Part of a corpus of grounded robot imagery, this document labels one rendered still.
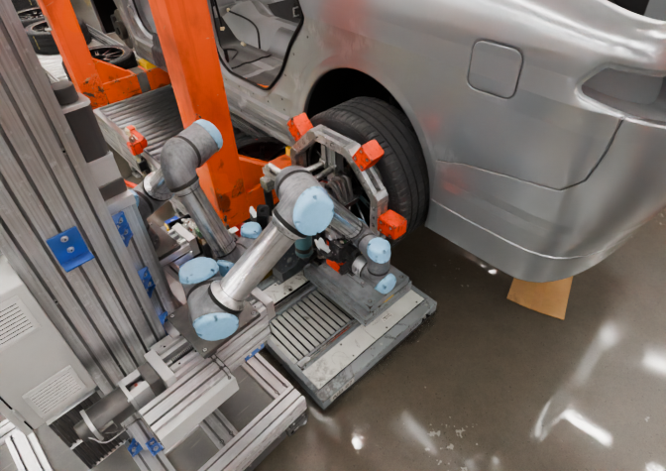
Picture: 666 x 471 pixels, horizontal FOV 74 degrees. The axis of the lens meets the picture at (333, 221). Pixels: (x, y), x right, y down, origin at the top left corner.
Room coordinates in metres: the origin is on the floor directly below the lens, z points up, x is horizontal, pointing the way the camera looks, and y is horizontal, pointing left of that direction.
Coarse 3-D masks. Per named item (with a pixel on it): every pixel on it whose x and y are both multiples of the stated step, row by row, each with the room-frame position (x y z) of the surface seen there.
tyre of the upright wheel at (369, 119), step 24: (312, 120) 1.73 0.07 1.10; (336, 120) 1.61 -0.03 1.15; (360, 120) 1.56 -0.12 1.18; (384, 120) 1.57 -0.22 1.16; (408, 120) 1.60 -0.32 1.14; (360, 144) 1.51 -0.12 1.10; (384, 144) 1.46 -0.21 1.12; (408, 144) 1.51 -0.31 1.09; (384, 168) 1.41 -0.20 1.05; (408, 168) 1.43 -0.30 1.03; (408, 192) 1.37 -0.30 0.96; (408, 216) 1.35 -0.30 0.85
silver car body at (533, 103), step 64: (128, 0) 3.53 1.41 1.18; (256, 0) 4.04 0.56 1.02; (320, 0) 1.86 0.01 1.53; (384, 0) 1.62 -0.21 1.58; (448, 0) 1.43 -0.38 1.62; (512, 0) 1.29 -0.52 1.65; (576, 0) 1.21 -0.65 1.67; (640, 0) 2.54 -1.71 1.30; (256, 64) 3.22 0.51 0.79; (320, 64) 1.88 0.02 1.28; (384, 64) 1.61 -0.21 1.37; (448, 64) 1.40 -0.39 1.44; (512, 64) 1.23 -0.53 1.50; (576, 64) 1.11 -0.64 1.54; (640, 64) 1.03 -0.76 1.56; (448, 128) 1.37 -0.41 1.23; (512, 128) 1.20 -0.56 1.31; (576, 128) 1.07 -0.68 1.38; (640, 128) 1.01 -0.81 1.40; (448, 192) 1.34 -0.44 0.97; (512, 192) 1.16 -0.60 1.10; (576, 192) 1.04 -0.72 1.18; (640, 192) 1.01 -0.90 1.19; (512, 256) 1.11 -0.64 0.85; (576, 256) 1.04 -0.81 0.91
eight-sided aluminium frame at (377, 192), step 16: (320, 128) 1.61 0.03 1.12; (304, 144) 1.64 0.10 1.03; (336, 144) 1.49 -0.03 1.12; (352, 144) 1.48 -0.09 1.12; (304, 160) 1.73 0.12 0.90; (352, 160) 1.42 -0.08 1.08; (368, 176) 1.42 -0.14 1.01; (368, 192) 1.36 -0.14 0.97; (384, 192) 1.36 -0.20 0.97; (384, 208) 1.35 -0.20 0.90
